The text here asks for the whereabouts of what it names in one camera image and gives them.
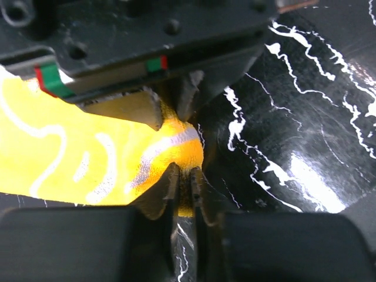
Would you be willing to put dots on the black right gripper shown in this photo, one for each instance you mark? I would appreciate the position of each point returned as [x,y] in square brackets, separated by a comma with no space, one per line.
[82,50]

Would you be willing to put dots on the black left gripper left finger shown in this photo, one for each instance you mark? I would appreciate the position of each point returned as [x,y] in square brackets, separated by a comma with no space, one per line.
[99,243]

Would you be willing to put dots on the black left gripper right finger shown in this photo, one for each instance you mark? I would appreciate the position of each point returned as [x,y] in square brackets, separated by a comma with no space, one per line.
[236,245]

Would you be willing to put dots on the orange and grey towel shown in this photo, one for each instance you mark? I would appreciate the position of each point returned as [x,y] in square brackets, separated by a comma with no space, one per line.
[53,151]

